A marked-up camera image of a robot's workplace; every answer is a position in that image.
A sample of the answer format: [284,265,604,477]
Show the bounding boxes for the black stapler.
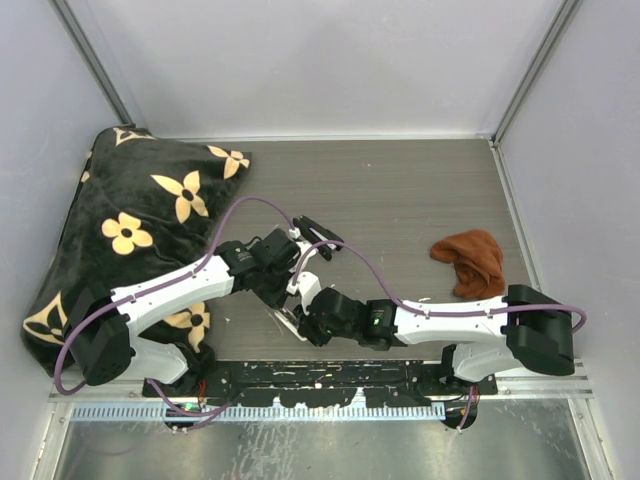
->
[293,216,343,261]

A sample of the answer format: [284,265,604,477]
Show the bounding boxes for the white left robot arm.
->
[65,229,311,396]

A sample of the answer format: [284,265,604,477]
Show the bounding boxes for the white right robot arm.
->
[277,272,584,394]

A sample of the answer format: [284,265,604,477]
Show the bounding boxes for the black floral cushion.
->
[21,125,252,375]

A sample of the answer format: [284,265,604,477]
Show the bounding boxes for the orange brown cloth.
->
[430,229,506,300]

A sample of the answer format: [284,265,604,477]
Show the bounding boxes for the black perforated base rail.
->
[161,360,469,408]

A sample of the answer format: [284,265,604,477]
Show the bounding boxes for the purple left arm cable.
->
[52,196,301,396]

